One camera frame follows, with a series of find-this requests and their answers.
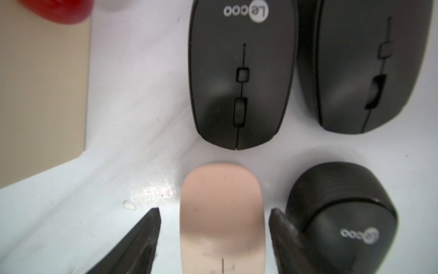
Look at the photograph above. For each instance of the pink wireless mouse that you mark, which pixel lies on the pink wireless mouse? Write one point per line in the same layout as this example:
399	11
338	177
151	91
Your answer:
222	221

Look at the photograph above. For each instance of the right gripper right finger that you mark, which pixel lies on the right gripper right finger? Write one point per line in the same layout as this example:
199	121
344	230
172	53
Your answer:
293	253

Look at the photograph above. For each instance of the black Lecoo mouse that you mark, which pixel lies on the black Lecoo mouse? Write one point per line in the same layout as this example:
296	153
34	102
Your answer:
358	61
241	58
345	213

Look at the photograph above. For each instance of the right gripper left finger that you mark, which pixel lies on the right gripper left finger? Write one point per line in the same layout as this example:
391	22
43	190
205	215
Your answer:
135	253

